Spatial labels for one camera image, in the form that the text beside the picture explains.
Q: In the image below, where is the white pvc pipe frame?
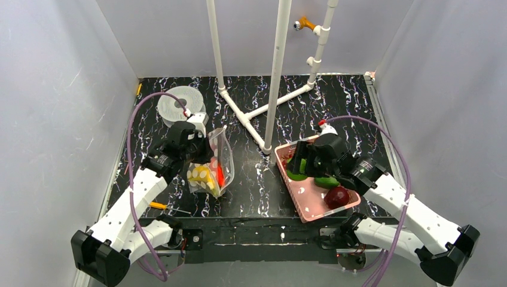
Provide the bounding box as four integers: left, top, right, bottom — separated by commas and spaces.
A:
206, 0, 339, 155

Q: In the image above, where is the orange toy carrot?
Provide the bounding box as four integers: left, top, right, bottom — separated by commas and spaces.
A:
216, 163, 225, 188

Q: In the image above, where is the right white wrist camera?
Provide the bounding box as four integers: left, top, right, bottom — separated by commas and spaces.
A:
317, 120, 338, 136

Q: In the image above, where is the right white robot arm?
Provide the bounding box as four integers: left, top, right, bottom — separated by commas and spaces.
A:
286, 133, 480, 286

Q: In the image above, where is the red toy apple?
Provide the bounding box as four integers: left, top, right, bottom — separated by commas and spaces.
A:
209, 157, 219, 170

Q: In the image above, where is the orange wall hook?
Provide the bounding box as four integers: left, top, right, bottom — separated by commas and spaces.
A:
293, 16, 316, 30

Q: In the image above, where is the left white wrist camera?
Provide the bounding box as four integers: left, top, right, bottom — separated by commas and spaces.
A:
187, 112, 209, 138

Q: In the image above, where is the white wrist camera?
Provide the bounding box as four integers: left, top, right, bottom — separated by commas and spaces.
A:
187, 112, 209, 138
317, 120, 338, 136

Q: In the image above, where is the white filament spool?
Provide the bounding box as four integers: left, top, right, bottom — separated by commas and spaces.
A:
157, 85, 207, 127

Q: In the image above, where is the green toy mango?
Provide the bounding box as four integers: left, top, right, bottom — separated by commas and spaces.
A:
313, 177, 340, 190

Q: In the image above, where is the dark red toy fruit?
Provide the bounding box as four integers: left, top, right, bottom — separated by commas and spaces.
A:
323, 186, 350, 209

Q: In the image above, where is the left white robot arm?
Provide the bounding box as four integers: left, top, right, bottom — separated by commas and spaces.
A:
71, 121, 214, 286

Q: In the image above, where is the yellow handled screwdriver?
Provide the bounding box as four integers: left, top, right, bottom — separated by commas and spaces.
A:
149, 201, 191, 215

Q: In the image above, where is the pink plastic basket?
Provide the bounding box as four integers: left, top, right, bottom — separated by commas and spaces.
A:
274, 142, 361, 223

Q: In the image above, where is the yellow toy banana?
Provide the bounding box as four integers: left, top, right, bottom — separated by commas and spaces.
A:
187, 164, 221, 198

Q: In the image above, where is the green striped toy watermelon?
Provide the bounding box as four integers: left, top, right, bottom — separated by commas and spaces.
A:
285, 157, 308, 182

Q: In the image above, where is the clear dotted zip bag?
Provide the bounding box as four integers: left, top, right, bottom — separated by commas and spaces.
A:
187, 126, 235, 198

